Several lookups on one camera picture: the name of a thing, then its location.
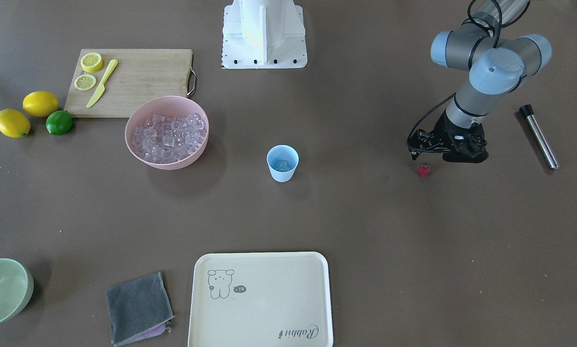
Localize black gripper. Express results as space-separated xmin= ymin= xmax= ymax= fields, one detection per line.
xmin=407 ymin=112 xmax=489 ymax=164

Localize red strawberry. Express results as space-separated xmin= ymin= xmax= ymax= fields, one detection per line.
xmin=416 ymin=164 xmax=431 ymax=177

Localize steel muddler with black tip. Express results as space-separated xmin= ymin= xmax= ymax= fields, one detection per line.
xmin=519 ymin=105 xmax=560 ymax=171

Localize ice cube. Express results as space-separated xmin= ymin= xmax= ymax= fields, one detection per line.
xmin=273 ymin=160 xmax=292 ymax=172

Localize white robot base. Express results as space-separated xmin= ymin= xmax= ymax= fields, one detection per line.
xmin=221 ymin=0 xmax=308 ymax=69

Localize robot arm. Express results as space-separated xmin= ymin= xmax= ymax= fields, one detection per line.
xmin=406 ymin=0 xmax=552 ymax=164

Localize light blue cup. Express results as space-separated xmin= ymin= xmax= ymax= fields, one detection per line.
xmin=266 ymin=145 xmax=299 ymax=183

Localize clear ice cubes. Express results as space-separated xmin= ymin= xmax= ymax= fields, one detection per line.
xmin=128 ymin=113 xmax=209 ymax=164

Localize cream rabbit tray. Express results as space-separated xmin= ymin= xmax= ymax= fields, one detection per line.
xmin=188 ymin=251 xmax=334 ymax=347

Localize pink bowl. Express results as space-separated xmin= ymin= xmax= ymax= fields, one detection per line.
xmin=124 ymin=96 xmax=210 ymax=171

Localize yellow plastic knife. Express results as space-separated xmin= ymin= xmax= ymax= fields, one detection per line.
xmin=86 ymin=59 xmax=119 ymax=108

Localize wooden cutting board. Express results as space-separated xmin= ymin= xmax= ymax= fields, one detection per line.
xmin=63 ymin=48 xmax=196 ymax=118

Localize grey folded cloth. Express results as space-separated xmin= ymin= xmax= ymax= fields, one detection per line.
xmin=106 ymin=272 xmax=174 ymax=347

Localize lemon half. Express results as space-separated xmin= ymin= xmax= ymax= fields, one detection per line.
xmin=73 ymin=73 xmax=97 ymax=92
xmin=80 ymin=52 xmax=105 ymax=73

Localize green lime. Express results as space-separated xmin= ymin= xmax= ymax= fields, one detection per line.
xmin=45 ymin=110 xmax=74 ymax=135

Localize yellow lemon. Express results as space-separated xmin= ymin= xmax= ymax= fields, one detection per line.
xmin=0 ymin=108 xmax=31 ymax=138
xmin=22 ymin=91 xmax=59 ymax=117

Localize green bowl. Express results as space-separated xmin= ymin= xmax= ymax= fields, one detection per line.
xmin=0 ymin=258 xmax=34 ymax=323

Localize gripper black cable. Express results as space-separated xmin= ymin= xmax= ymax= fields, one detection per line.
xmin=407 ymin=94 xmax=456 ymax=140

